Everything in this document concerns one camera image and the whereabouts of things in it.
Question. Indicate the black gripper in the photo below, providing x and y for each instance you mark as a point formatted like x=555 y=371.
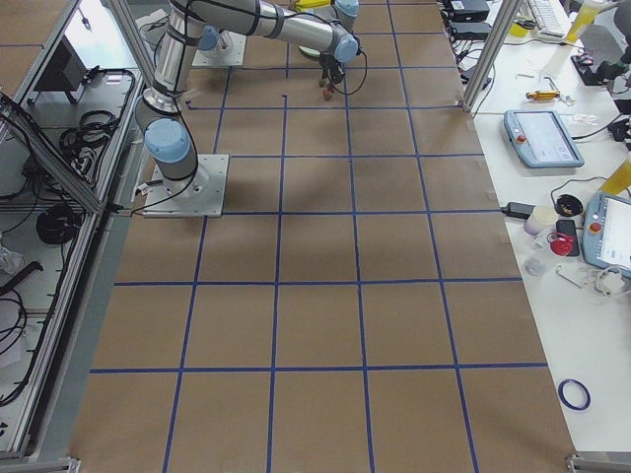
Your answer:
x=326 y=67

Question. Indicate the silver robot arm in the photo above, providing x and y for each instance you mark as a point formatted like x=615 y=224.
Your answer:
x=214 y=44
x=328 y=30

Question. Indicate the light green plate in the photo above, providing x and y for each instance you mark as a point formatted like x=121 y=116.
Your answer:
x=309 y=52

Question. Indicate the grey teach pendant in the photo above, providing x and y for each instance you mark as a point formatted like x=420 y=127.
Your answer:
x=606 y=234
x=541 y=140

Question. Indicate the black power adapter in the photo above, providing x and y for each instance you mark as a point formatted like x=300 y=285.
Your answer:
x=517 y=210

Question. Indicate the blue tape roll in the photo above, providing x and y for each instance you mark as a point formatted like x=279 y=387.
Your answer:
x=574 y=395

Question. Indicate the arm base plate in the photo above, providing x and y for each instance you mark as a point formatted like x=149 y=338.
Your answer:
x=204 y=196
x=234 y=59

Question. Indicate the aluminium frame post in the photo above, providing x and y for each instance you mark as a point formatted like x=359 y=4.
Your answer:
x=504 y=18

